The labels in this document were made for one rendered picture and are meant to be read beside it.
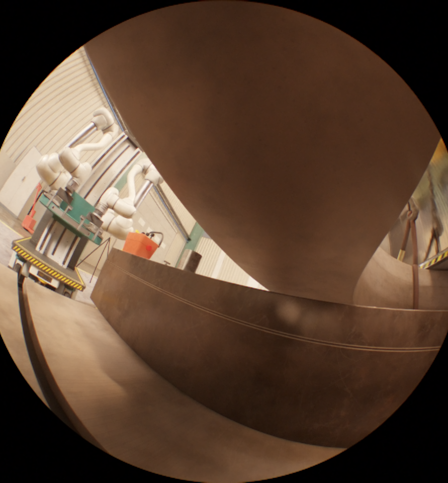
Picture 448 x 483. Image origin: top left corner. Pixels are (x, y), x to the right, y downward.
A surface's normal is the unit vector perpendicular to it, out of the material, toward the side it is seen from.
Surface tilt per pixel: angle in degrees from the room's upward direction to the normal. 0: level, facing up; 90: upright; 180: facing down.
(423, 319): 90
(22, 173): 90
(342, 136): 180
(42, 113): 90
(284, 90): 180
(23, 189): 90
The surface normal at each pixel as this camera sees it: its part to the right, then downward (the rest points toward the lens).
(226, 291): -0.42, -0.50
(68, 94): 0.94, 0.26
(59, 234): 0.81, 0.06
